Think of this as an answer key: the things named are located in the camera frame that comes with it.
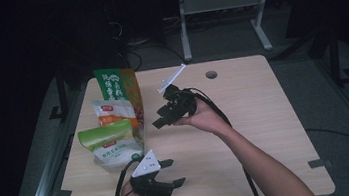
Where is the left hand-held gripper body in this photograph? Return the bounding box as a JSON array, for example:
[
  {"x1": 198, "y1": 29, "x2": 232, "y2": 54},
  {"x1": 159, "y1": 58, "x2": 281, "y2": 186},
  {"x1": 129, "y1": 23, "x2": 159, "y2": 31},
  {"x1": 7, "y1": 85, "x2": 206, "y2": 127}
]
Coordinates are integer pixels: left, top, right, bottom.
[{"x1": 125, "y1": 146, "x2": 176, "y2": 196}]

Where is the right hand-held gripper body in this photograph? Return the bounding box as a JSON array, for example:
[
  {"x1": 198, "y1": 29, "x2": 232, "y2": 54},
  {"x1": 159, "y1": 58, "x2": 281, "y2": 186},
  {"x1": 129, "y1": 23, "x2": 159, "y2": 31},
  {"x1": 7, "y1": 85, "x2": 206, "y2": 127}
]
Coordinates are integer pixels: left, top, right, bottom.
[{"x1": 154, "y1": 62, "x2": 201, "y2": 127}]

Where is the clear plastic storage container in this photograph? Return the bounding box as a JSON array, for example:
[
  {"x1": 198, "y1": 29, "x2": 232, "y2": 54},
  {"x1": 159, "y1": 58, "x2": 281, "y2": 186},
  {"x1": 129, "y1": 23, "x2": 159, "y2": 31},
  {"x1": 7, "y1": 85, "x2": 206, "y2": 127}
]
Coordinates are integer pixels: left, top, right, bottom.
[{"x1": 86, "y1": 96, "x2": 154, "y2": 176}]

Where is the green and white powder packet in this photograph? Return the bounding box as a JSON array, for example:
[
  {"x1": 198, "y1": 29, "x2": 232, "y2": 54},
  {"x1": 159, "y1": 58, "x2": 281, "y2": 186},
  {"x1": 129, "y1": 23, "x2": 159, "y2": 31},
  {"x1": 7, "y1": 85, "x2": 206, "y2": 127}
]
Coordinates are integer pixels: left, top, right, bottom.
[{"x1": 75, "y1": 116, "x2": 147, "y2": 169}]

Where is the white and orange powder packet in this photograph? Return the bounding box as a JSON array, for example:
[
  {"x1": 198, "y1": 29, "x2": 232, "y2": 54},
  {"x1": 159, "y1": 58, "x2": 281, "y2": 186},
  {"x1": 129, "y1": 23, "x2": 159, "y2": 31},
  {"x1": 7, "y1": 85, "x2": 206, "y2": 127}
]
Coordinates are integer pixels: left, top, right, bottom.
[{"x1": 90, "y1": 94, "x2": 140, "y2": 134}]

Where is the green and red seasoning packet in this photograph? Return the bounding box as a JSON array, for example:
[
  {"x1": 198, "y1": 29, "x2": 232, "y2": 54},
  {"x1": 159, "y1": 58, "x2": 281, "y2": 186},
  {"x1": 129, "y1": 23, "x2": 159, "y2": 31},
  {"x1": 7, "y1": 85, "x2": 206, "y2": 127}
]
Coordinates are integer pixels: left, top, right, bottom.
[{"x1": 93, "y1": 64, "x2": 149, "y2": 148}]

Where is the person's right hand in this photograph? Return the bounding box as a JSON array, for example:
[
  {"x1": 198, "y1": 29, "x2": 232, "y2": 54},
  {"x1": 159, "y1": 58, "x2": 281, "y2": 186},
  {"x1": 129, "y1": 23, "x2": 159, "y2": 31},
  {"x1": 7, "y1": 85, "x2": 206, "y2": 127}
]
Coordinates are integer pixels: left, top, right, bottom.
[{"x1": 170, "y1": 96, "x2": 234, "y2": 143}]

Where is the dark round table grommet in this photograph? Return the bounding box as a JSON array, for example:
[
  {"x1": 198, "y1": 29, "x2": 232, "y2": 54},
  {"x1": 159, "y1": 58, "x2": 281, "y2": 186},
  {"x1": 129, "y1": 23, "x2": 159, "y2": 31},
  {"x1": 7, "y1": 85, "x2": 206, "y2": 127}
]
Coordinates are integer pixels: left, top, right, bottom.
[{"x1": 205, "y1": 70, "x2": 218, "y2": 81}]

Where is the black tape mark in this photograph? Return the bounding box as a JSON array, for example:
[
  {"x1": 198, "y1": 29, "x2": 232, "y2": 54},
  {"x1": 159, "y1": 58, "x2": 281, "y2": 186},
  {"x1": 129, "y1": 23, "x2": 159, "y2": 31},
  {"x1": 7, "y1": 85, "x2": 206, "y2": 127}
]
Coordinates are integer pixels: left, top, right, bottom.
[
  {"x1": 307, "y1": 157, "x2": 334, "y2": 170},
  {"x1": 52, "y1": 188, "x2": 74, "y2": 196}
]

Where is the black metal stand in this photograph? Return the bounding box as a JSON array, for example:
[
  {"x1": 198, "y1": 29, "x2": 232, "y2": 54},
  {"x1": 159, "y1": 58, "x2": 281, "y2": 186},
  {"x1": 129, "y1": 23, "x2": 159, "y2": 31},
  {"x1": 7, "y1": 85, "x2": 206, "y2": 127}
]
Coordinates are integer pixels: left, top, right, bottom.
[
  {"x1": 42, "y1": 65, "x2": 72, "y2": 124},
  {"x1": 323, "y1": 24, "x2": 349, "y2": 89}
]

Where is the left hand-held gripper black cable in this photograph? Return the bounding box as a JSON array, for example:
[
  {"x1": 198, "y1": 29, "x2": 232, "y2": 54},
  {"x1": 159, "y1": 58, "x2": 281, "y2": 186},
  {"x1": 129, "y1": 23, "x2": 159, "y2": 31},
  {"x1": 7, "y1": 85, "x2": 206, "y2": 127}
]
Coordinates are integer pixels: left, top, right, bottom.
[{"x1": 106, "y1": 155, "x2": 148, "y2": 196}]

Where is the hand-held gripper black cable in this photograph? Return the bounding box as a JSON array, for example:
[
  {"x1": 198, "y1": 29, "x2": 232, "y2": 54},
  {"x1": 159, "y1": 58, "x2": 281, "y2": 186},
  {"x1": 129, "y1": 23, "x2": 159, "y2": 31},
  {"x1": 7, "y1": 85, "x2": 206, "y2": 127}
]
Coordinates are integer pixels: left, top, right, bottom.
[
  {"x1": 106, "y1": 155, "x2": 148, "y2": 196},
  {"x1": 179, "y1": 80, "x2": 263, "y2": 196}
]

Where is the right hand-held gripper black cable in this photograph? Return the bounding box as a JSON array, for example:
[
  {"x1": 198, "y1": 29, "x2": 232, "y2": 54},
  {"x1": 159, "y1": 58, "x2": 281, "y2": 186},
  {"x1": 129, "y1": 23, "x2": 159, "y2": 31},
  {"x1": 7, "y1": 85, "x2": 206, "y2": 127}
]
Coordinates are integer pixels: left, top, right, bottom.
[{"x1": 179, "y1": 80, "x2": 263, "y2": 196}]

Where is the tangle of black floor cables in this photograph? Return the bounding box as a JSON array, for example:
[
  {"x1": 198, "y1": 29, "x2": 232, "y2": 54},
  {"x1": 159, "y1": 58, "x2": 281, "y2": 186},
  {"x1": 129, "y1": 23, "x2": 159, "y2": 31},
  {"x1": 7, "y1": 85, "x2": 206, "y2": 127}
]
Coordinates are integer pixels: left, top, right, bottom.
[{"x1": 107, "y1": 10, "x2": 190, "y2": 75}]

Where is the white metal desk frame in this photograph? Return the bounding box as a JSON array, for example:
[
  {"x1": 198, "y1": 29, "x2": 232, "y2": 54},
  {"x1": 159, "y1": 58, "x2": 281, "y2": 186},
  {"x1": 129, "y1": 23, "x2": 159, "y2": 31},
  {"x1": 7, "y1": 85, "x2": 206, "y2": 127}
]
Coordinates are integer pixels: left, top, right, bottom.
[{"x1": 176, "y1": 0, "x2": 280, "y2": 63}]

